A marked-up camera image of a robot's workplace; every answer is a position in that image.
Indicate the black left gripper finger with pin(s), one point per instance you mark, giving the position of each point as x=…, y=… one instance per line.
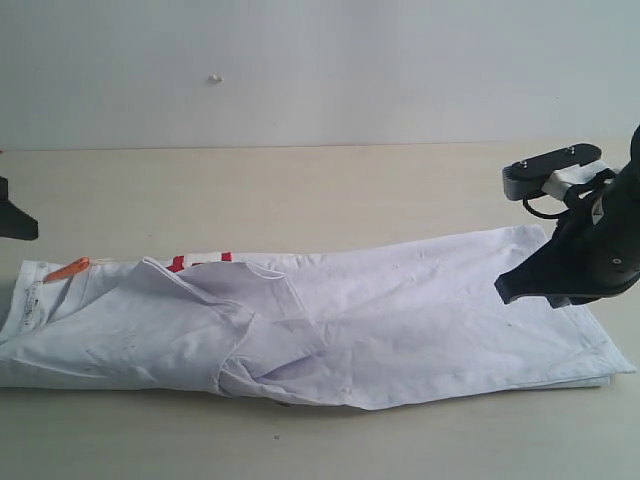
x=14, y=222

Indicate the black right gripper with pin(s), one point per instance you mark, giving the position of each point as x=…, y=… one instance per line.
x=597, y=253

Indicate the white t-shirt red lettering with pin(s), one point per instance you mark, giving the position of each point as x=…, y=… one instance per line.
x=372, y=329

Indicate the orange fabric tag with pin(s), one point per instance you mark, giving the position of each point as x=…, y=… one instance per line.
x=75, y=268

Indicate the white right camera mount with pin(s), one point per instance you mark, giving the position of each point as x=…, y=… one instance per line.
x=560, y=181

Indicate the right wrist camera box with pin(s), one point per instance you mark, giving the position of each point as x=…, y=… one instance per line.
x=525, y=178

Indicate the small white wall hook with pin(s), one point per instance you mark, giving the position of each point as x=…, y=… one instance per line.
x=215, y=78

